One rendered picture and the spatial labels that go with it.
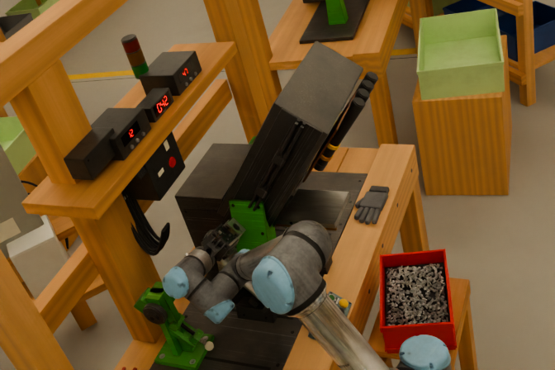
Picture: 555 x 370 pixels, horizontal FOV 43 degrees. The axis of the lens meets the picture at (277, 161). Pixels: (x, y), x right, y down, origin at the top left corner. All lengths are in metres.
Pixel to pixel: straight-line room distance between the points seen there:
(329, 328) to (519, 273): 2.05
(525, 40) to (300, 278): 3.14
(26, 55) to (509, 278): 2.46
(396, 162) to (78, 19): 1.36
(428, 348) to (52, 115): 1.11
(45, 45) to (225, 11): 0.97
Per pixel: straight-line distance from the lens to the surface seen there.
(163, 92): 2.18
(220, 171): 2.36
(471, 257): 3.64
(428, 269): 2.34
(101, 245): 2.13
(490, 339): 3.29
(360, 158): 2.87
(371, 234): 2.47
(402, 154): 2.81
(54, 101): 1.93
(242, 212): 2.15
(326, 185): 2.73
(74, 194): 1.96
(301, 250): 1.56
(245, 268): 1.88
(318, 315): 1.58
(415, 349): 1.77
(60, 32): 1.96
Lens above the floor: 2.52
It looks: 34 degrees down
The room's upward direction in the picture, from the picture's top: 16 degrees counter-clockwise
